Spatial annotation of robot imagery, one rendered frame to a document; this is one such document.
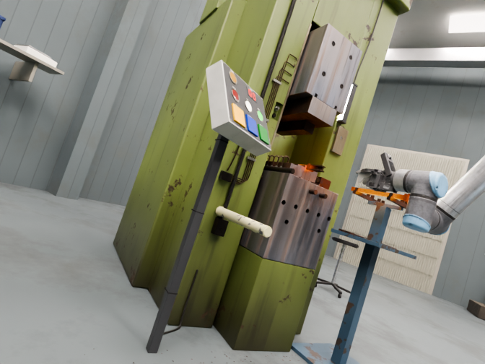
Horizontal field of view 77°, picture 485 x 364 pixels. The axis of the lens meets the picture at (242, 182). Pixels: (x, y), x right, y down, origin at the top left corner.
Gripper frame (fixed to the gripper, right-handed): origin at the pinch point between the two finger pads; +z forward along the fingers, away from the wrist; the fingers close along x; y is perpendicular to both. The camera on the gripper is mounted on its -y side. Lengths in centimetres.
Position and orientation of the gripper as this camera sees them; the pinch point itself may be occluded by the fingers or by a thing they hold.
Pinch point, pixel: (359, 171)
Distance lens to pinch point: 149.1
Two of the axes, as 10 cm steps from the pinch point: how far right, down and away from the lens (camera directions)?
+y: -3.1, 9.5, -0.6
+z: -4.9, -1.0, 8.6
